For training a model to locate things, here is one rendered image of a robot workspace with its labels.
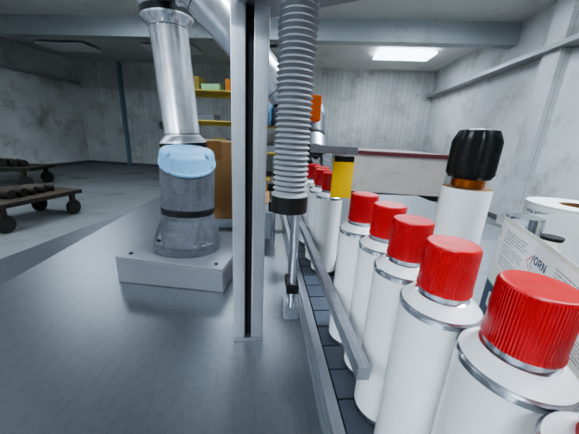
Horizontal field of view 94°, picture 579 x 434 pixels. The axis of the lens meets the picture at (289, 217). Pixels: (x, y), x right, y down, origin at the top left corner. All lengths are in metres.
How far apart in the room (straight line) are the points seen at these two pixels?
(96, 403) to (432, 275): 0.40
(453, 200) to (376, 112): 8.09
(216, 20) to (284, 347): 0.61
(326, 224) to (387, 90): 8.31
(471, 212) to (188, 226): 0.57
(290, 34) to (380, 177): 5.78
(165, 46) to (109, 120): 10.02
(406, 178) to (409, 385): 5.95
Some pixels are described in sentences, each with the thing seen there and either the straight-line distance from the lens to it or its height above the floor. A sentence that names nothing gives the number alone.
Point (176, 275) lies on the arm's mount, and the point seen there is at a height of 0.86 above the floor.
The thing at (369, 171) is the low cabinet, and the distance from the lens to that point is 5.94.
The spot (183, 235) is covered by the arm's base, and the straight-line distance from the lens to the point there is 0.62.
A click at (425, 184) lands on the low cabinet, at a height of 0.34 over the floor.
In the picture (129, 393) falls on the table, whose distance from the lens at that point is 0.45.
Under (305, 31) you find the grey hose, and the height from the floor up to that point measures 1.23.
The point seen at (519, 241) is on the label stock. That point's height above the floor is 1.05.
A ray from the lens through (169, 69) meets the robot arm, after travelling 0.76.
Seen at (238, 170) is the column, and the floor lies 1.10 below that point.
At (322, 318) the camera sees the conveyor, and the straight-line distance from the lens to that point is 0.45.
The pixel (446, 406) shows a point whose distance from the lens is 0.21.
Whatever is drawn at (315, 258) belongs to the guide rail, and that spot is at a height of 0.96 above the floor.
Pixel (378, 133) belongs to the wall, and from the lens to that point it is 8.64.
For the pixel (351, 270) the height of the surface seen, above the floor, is 0.99.
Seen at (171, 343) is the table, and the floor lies 0.83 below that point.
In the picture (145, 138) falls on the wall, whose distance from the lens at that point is 10.10.
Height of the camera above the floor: 1.15
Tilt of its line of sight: 17 degrees down
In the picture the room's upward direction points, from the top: 3 degrees clockwise
